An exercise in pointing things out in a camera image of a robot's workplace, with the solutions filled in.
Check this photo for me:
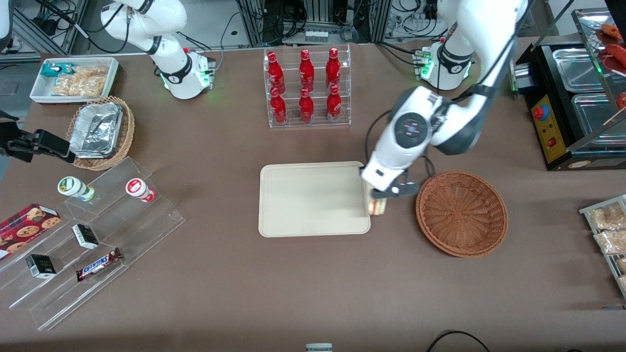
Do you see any red cola bottle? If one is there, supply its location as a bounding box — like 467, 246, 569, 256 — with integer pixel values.
267, 52, 286, 94
269, 87, 288, 125
326, 47, 341, 89
326, 84, 342, 122
298, 87, 315, 123
299, 49, 315, 91

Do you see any red tartan cookie box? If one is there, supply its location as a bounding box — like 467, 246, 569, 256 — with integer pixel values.
0, 203, 62, 260

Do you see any light wicker basket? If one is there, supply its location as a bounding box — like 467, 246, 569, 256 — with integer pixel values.
66, 96, 135, 171

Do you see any green snack packet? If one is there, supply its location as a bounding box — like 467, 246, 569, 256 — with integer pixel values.
41, 63, 75, 78

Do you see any black box with white label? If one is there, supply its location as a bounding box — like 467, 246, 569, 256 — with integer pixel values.
72, 223, 99, 250

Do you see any tray of packaged snacks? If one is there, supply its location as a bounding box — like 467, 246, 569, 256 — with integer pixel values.
579, 195, 626, 300

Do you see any clear acrylic bottle rack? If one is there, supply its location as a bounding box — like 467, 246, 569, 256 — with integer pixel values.
263, 44, 352, 129

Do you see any white plastic snack bin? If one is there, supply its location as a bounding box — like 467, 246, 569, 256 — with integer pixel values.
29, 57, 120, 106

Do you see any red lidded yogurt cup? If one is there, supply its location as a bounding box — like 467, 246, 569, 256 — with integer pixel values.
125, 178, 156, 203

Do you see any clear acrylic stepped shelf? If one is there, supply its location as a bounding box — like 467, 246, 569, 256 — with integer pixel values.
0, 156, 186, 331

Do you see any green lidded sunflower cup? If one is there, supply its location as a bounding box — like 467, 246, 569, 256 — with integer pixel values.
57, 176, 96, 202

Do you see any brown wicker basket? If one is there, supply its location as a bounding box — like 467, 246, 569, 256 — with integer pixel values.
416, 170, 509, 258

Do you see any clear bag of snacks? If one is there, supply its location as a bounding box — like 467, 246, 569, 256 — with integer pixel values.
594, 230, 626, 256
588, 203, 626, 231

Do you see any stainless steel pan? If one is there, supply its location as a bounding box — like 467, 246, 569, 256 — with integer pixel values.
571, 93, 626, 148
552, 48, 606, 92

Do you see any Snickers chocolate bar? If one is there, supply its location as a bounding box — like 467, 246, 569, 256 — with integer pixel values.
76, 247, 123, 282

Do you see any clear bag of chips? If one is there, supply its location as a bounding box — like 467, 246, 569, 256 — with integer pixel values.
51, 66, 109, 97

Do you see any cream plastic tray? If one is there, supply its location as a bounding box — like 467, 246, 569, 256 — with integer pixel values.
259, 161, 371, 238

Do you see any black food warmer appliance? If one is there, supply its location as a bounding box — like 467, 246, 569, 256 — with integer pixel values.
514, 7, 626, 172

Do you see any aluminium foil container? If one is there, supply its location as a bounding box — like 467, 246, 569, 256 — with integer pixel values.
78, 102, 123, 121
69, 112, 119, 158

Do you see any black box with gold print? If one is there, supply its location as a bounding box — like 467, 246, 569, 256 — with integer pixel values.
25, 254, 57, 279

